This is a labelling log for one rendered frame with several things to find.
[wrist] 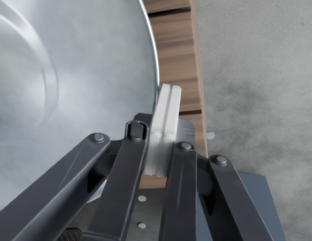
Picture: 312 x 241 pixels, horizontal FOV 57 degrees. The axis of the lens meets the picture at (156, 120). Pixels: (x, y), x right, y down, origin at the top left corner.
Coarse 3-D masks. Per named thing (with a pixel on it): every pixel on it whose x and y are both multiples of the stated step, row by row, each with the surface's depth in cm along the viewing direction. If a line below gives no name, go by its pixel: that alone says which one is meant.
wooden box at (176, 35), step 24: (144, 0) 24; (168, 0) 24; (192, 0) 31; (168, 24) 25; (192, 24) 24; (168, 48) 26; (192, 48) 25; (168, 72) 27; (192, 72) 26; (192, 96) 27; (192, 120) 29
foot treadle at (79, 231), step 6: (66, 228) 68; (72, 228) 68; (78, 228) 68; (66, 234) 68; (72, 234) 68; (78, 234) 68; (60, 240) 70; (66, 240) 69; (72, 240) 69; (78, 240) 69
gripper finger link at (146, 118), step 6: (138, 114) 18; (144, 114) 18; (150, 114) 19; (144, 120) 18; (150, 120) 18; (114, 144) 15; (120, 144) 15; (114, 150) 15; (102, 156) 14; (108, 156) 14; (114, 156) 15; (144, 156) 15; (102, 162) 15; (108, 162) 15; (96, 168) 15; (102, 168) 15; (108, 168) 15; (90, 174) 15; (96, 174) 15; (102, 174) 15; (108, 174) 15
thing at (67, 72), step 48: (0, 0) 20; (48, 0) 20; (96, 0) 19; (0, 48) 21; (48, 48) 21; (96, 48) 21; (144, 48) 20; (0, 96) 23; (48, 96) 23; (96, 96) 23; (144, 96) 22; (0, 144) 26; (48, 144) 25; (0, 192) 29; (96, 192) 28
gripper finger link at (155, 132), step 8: (160, 88) 21; (168, 88) 21; (160, 96) 19; (168, 96) 20; (160, 104) 18; (160, 112) 17; (152, 120) 16; (160, 120) 16; (152, 128) 16; (160, 128) 16; (152, 136) 15; (160, 136) 15; (152, 144) 16; (152, 152) 16; (152, 160) 16; (144, 168) 17; (152, 168) 16
